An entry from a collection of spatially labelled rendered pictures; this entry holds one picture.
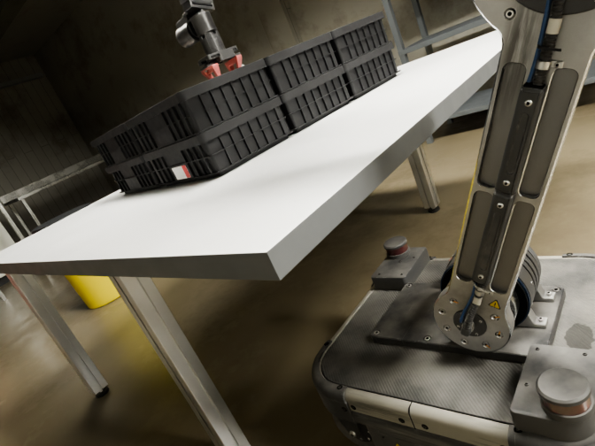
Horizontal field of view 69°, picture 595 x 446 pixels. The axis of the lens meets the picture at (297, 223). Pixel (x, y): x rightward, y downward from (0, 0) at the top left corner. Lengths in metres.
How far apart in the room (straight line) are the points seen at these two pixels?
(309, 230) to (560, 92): 0.36
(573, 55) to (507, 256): 0.31
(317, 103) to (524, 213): 0.82
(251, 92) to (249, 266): 0.77
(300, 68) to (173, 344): 0.86
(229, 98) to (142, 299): 0.55
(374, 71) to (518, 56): 1.03
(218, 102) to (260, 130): 0.14
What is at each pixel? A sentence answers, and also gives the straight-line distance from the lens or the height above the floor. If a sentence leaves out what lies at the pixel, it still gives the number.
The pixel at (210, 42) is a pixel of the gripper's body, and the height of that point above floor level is 1.02.
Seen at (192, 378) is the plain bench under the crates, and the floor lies 0.31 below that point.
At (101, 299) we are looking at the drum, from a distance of 3.15.
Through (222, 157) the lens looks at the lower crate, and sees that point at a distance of 1.15.
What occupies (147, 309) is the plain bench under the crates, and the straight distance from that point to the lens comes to 1.06.
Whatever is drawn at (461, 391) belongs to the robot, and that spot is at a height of 0.24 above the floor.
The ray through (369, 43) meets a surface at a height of 0.85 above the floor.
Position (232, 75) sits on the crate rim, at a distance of 1.20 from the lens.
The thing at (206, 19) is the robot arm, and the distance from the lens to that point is 1.29.
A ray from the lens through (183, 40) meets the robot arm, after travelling 1.35.
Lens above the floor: 0.87
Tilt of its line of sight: 18 degrees down
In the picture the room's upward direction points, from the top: 24 degrees counter-clockwise
